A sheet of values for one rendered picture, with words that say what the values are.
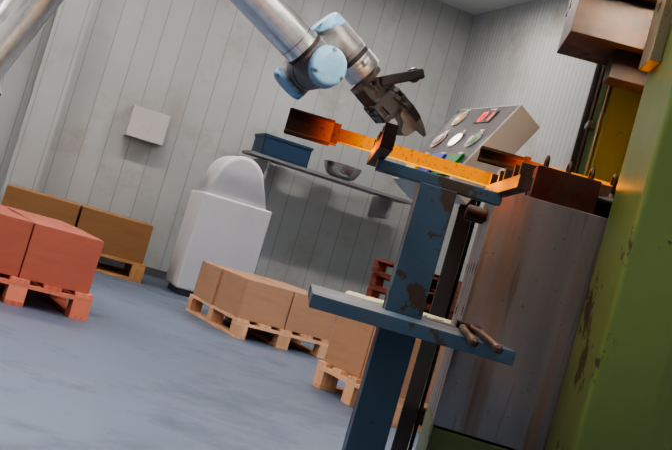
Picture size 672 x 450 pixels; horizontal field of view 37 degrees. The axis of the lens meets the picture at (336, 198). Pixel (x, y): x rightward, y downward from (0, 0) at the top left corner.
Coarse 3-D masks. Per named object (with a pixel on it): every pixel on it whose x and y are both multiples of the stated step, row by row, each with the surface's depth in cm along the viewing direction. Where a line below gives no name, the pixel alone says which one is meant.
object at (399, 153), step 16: (304, 112) 175; (288, 128) 175; (304, 128) 175; (320, 128) 176; (336, 128) 174; (352, 144) 175; (368, 144) 175; (400, 160) 177; (416, 160) 175; (432, 160) 176; (448, 160) 176; (464, 176) 176; (480, 176) 176
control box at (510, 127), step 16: (464, 112) 277; (480, 112) 268; (496, 112) 258; (512, 112) 251; (448, 128) 276; (464, 128) 267; (480, 128) 258; (496, 128) 250; (512, 128) 251; (528, 128) 252; (464, 144) 256; (480, 144) 249; (496, 144) 250; (512, 144) 251; (464, 160) 248; (448, 176) 247
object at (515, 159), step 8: (480, 152) 208; (488, 152) 208; (496, 152) 207; (504, 152) 207; (480, 160) 208; (488, 160) 207; (496, 160) 208; (504, 160) 208; (512, 160) 208; (520, 160) 207; (528, 160) 206; (504, 168) 209; (512, 168) 207; (584, 176) 205; (608, 184) 205
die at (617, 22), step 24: (576, 0) 208; (600, 0) 202; (624, 0) 201; (576, 24) 202; (600, 24) 201; (624, 24) 201; (648, 24) 201; (576, 48) 213; (600, 48) 208; (624, 48) 203
